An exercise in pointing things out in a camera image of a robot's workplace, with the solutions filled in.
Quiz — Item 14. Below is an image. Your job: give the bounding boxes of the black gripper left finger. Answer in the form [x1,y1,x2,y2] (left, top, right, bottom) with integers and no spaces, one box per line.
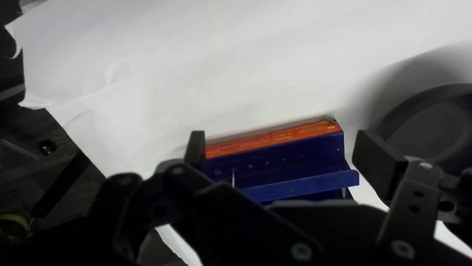
[90,131,325,266]

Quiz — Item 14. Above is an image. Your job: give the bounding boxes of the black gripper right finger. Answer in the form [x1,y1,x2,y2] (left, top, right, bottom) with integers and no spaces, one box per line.
[353,130,471,266]

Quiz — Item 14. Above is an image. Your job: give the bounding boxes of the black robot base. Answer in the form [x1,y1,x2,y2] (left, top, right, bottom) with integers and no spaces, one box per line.
[0,0,104,246]

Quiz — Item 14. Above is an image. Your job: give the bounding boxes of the black bowl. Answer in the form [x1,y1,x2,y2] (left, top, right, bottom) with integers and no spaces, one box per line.
[375,82,472,174]

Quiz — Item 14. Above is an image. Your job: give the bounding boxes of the blue plastic holder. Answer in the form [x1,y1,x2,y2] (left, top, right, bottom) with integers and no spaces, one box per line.
[205,128,359,204]

